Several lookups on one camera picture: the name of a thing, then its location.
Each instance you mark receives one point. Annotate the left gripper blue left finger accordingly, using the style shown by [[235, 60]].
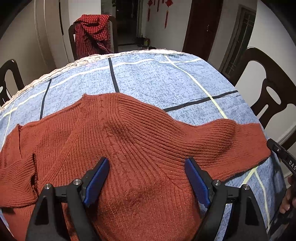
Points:
[[93, 181]]

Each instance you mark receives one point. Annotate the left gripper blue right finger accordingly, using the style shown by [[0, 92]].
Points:
[[200, 181]]

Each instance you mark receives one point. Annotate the red checkered cloth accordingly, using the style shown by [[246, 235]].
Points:
[[92, 35]]

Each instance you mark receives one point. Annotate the dark wooden chair right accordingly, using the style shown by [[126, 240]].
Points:
[[277, 90]]

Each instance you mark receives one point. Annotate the wooden chair under checkered cloth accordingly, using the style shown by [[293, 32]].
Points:
[[113, 35]]

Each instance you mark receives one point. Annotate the blue grid patterned bedsheet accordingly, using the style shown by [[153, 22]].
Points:
[[189, 88]]

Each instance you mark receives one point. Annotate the red chinese knot decoration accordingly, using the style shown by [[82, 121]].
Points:
[[159, 6]]

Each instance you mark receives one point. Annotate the person's right hand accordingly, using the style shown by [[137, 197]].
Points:
[[289, 198]]

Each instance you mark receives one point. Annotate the rust red knit sweater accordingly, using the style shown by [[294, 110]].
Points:
[[147, 195]]

